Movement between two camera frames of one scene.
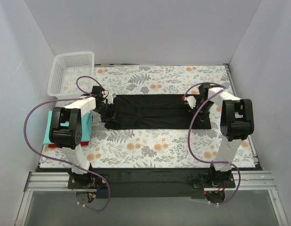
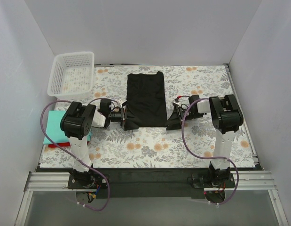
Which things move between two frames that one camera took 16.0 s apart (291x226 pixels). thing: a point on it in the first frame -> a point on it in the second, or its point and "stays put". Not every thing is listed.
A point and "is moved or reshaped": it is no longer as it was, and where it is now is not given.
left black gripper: x=107 y=111 -> x=123 y=117
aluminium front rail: x=245 y=181 stays put
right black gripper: x=200 y=113 -> x=178 y=114
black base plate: x=129 y=183 stays put
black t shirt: x=152 y=112 is moved or reshaped
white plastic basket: x=66 y=68 stays put
